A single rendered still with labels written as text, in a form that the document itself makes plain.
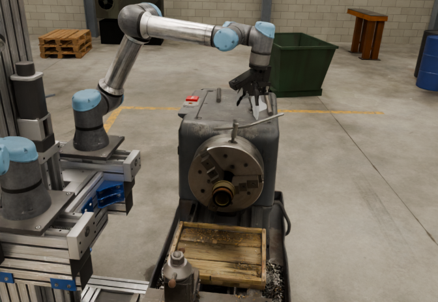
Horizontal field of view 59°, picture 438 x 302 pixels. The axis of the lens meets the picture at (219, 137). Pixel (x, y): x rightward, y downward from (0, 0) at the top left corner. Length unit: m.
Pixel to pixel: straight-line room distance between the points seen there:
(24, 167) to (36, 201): 0.12
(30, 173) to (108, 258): 1.72
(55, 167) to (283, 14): 10.35
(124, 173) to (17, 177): 0.55
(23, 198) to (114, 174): 0.52
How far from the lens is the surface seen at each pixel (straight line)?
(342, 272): 2.93
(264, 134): 1.70
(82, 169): 1.79
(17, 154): 1.27
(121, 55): 1.69
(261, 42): 1.46
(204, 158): 1.56
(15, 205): 1.34
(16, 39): 1.56
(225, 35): 1.34
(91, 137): 1.72
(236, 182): 1.55
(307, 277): 2.83
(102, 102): 1.72
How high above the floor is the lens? 1.89
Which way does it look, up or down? 24 degrees down
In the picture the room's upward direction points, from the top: 2 degrees clockwise
